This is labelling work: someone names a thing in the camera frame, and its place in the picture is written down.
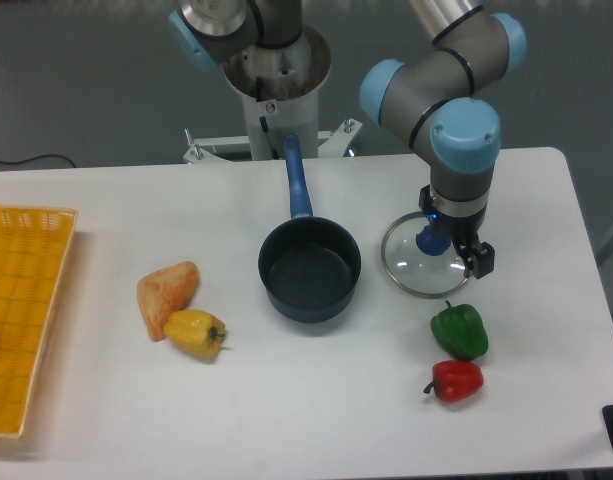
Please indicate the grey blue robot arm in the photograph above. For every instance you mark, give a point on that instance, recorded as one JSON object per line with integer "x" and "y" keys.
{"x": 430, "y": 106}

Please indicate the green bell pepper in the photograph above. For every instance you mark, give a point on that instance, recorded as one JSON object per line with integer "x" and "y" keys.
{"x": 460, "y": 332}

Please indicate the yellow woven basket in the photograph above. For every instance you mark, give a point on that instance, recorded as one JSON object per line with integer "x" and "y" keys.
{"x": 34, "y": 245}

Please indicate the glass lid blue knob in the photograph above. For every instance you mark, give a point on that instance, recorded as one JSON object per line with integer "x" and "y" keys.
{"x": 420, "y": 261}

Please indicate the red bell pepper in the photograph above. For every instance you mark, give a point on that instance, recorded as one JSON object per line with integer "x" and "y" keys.
{"x": 454, "y": 380}

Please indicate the grey stand leg right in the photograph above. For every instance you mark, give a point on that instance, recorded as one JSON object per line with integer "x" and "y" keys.
{"x": 604, "y": 247}

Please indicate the yellow bell pepper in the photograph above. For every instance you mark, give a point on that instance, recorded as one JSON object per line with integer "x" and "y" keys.
{"x": 196, "y": 332}

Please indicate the triangle bread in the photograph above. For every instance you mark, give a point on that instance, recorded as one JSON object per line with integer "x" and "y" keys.
{"x": 166, "y": 291}

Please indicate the dark saucepan blue handle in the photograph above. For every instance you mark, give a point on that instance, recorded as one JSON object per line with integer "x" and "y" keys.
{"x": 309, "y": 265}

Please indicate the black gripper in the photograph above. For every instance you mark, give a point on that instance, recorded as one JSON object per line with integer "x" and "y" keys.
{"x": 457, "y": 223}

